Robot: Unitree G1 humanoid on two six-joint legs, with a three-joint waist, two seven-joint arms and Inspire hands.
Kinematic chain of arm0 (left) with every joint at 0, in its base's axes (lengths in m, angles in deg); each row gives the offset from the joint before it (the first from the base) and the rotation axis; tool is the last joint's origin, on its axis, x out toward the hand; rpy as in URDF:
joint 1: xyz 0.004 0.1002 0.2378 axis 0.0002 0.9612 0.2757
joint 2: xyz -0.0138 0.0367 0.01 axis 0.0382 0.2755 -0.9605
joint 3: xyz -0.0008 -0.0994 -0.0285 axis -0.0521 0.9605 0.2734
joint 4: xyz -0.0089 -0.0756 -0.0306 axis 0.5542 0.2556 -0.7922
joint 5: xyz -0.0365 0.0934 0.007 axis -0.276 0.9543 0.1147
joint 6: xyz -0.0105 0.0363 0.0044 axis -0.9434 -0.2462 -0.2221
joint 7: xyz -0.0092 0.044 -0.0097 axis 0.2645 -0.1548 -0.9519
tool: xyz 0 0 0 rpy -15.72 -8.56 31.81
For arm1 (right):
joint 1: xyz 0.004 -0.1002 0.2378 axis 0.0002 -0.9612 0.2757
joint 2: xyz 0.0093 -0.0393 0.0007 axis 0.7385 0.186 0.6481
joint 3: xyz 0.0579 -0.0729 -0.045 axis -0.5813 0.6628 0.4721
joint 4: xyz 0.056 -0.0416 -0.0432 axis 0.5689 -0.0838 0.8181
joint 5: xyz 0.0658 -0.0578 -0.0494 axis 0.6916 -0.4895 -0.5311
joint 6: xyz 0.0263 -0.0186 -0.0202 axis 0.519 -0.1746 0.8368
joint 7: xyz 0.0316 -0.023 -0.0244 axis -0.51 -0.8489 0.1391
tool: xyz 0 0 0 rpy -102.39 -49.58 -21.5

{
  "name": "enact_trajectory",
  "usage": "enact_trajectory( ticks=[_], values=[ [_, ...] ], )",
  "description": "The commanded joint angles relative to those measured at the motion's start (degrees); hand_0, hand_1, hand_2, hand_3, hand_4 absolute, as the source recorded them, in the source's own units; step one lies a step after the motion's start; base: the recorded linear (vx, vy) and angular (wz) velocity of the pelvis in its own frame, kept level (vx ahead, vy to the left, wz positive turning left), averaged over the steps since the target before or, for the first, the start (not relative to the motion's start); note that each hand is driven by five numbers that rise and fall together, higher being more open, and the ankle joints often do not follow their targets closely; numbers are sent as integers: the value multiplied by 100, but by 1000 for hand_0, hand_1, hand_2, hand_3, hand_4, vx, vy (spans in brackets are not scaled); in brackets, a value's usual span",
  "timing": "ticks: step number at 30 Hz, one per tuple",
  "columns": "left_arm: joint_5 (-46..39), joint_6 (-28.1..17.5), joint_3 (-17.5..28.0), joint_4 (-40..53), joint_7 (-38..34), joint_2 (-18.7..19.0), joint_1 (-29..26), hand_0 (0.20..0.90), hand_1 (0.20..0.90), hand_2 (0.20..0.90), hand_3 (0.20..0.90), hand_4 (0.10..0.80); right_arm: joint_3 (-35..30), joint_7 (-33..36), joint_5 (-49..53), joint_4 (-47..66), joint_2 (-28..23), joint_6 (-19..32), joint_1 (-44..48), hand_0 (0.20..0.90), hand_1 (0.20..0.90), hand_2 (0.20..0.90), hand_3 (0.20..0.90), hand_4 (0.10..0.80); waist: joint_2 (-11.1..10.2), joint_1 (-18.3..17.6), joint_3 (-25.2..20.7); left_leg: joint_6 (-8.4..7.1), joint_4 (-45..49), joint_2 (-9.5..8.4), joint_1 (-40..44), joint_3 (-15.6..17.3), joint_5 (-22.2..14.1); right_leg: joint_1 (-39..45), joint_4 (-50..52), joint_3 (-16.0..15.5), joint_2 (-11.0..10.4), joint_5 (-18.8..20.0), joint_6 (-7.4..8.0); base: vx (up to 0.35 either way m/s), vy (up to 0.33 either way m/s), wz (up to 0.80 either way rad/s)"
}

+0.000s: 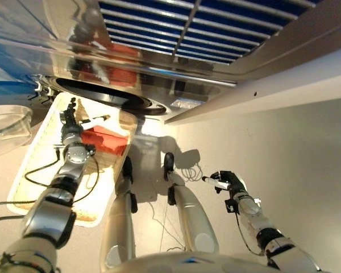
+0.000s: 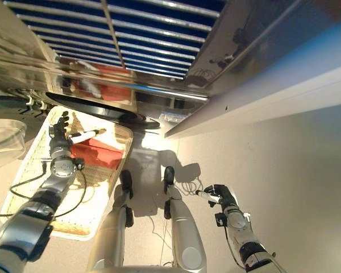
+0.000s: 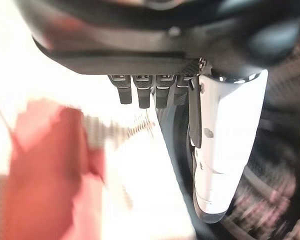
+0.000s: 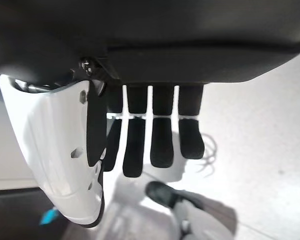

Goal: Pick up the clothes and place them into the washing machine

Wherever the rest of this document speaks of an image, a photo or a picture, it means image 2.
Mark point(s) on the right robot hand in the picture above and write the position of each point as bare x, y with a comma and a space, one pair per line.
223, 194

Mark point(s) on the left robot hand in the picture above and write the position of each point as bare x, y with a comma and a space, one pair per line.
59, 139

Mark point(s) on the red cloth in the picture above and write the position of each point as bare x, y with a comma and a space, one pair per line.
102, 157

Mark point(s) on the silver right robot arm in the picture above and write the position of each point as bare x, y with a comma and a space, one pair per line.
241, 236

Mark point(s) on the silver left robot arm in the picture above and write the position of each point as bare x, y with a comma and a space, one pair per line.
37, 204

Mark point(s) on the cream wicker basket tray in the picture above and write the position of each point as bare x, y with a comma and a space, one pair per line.
25, 176

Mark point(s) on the round glass washer door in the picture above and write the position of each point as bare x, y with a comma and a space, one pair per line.
5, 136

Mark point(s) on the blue energy label sticker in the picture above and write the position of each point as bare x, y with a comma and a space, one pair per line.
173, 118

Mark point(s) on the silver left robot leg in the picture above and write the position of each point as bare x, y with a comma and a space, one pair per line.
110, 227

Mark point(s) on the dryer vent grille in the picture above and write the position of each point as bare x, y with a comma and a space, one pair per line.
147, 37

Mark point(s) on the dark grey stacked dryer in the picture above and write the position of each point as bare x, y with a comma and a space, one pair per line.
204, 42

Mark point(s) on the white appliance cabinet enclosure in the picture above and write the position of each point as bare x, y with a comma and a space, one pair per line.
272, 99

